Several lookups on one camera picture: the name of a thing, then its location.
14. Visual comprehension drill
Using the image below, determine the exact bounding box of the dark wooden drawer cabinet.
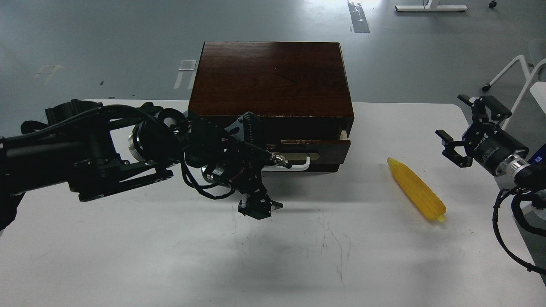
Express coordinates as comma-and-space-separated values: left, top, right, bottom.
189, 41, 354, 147

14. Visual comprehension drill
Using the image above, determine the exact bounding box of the white table leg frame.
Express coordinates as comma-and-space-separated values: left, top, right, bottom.
478, 54, 545, 136

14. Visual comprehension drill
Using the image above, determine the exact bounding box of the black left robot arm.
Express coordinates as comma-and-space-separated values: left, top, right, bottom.
1, 99, 292, 230

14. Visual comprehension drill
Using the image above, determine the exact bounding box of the wooden drawer with white handle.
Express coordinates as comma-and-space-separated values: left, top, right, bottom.
264, 130, 351, 173

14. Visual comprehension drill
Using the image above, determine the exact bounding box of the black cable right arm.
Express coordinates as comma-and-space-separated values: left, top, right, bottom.
492, 188, 546, 275

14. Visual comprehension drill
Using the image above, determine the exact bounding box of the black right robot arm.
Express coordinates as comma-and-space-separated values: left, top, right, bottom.
435, 95, 545, 194

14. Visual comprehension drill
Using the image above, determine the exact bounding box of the white stand base background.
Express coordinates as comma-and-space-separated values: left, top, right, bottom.
395, 0, 468, 12

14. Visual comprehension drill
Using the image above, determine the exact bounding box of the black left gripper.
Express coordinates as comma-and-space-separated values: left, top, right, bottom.
201, 112, 283, 220

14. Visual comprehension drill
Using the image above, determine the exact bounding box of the yellow corn cob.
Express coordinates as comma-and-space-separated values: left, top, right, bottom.
387, 157, 447, 223

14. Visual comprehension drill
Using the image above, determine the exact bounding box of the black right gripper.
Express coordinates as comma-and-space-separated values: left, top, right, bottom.
436, 95, 529, 177

